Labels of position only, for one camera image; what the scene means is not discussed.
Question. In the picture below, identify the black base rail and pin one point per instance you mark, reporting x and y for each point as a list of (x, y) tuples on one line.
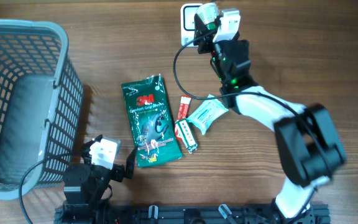
[(182, 214)]

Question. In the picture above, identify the light green wipes pack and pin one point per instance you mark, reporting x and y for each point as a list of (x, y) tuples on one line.
[(206, 114)]

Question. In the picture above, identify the green lid jar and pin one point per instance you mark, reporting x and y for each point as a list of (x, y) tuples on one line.
[(205, 16)]

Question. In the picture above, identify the green white gum pack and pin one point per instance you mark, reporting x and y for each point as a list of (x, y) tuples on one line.
[(186, 135)]

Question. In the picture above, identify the white barcode scanner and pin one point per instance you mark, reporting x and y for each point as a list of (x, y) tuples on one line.
[(187, 13)]

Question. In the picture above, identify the red coffee stick sachet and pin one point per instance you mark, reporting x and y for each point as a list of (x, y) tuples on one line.
[(182, 113)]

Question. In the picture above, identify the green 3M gloves packet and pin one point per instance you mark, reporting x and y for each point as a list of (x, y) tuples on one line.
[(151, 122)]

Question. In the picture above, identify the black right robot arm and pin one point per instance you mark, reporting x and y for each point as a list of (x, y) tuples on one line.
[(308, 144)]

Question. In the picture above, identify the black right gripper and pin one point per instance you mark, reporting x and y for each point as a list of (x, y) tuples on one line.
[(205, 35)]

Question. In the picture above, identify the grey plastic basket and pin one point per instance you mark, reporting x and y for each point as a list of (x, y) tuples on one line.
[(40, 103)]

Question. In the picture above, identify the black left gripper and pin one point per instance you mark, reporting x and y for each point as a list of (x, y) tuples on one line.
[(118, 170)]

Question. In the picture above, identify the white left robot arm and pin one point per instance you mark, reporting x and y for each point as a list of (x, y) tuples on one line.
[(86, 183)]

